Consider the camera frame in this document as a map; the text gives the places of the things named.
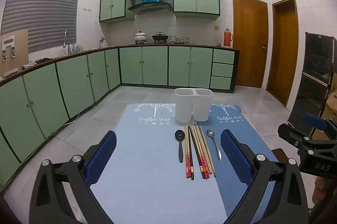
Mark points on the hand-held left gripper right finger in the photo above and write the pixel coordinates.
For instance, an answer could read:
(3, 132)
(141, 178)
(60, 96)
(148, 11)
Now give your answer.
(235, 159)

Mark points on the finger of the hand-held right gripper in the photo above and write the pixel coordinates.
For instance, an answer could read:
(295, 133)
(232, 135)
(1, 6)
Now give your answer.
(314, 122)
(287, 132)

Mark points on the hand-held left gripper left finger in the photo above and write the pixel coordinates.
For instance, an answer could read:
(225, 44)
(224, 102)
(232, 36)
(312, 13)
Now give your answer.
(101, 159)

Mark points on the metal spoon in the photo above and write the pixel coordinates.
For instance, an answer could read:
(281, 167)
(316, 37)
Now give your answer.
(214, 142)

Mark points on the wooden chopstick red end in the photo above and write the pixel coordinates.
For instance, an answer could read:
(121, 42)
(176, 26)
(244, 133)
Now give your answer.
(198, 154)
(200, 158)
(203, 161)

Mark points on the yellow chopstick red patterned end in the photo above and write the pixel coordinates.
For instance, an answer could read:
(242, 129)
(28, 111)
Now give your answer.
(186, 150)
(188, 154)

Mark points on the black plastic spoon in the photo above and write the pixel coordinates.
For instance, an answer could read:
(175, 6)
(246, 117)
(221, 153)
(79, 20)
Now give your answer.
(180, 145)

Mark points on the white plastic utensil holder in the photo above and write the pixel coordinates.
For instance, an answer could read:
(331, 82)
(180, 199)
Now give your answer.
(193, 107)

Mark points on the person's right hand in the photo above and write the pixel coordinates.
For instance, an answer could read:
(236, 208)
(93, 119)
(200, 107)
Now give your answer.
(320, 189)

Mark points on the cardboard box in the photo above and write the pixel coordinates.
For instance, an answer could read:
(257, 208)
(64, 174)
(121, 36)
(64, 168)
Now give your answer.
(332, 105)

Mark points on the brown stool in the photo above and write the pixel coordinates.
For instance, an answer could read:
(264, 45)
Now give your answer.
(277, 154)

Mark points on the dark blue table mat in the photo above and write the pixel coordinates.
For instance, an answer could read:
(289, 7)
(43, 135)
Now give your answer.
(252, 132)

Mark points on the black glass cabinet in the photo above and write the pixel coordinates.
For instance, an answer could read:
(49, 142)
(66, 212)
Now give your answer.
(313, 76)

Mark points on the light blue table mat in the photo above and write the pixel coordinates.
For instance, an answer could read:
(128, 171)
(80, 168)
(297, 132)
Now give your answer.
(147, 174)

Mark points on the plain wooden door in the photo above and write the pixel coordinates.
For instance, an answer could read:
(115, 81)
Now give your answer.
(284, 50)

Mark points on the green base cabinets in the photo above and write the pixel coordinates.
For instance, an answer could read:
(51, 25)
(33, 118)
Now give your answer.
(79, 79)

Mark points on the orange thermos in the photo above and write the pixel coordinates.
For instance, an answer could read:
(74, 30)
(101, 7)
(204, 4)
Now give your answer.
(228, 38)

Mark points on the glass jar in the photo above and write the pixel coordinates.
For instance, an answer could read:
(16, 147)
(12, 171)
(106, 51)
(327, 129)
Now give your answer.
(218, 43)

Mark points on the cloth on counter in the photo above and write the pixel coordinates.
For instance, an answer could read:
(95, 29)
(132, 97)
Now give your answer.
(34, 63)

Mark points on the metal faucet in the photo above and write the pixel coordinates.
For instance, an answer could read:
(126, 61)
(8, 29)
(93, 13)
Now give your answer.
(66, 40)

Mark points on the white cooking pot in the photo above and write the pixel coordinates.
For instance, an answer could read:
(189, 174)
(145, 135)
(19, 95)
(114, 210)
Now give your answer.
(140, 36)

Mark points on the group of glass cups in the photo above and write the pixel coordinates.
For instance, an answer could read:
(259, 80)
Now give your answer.
(181, 40)

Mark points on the cardboard board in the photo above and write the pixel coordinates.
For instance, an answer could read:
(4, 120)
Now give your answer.
(22, 50)

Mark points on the black wok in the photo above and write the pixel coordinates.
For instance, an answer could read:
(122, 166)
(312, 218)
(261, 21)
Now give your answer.
(159, 37)

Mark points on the black range hood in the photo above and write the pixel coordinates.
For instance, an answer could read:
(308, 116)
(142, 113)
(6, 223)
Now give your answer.
(150, 7)

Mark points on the grey window blind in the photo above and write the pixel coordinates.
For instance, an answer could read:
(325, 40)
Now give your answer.
(39, 8)

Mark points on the white bracket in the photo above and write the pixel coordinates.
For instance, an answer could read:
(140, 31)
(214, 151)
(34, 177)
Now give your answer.
(8, 44)

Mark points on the white wall sockets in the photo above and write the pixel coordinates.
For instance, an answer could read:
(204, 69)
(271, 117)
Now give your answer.
(87, 9)

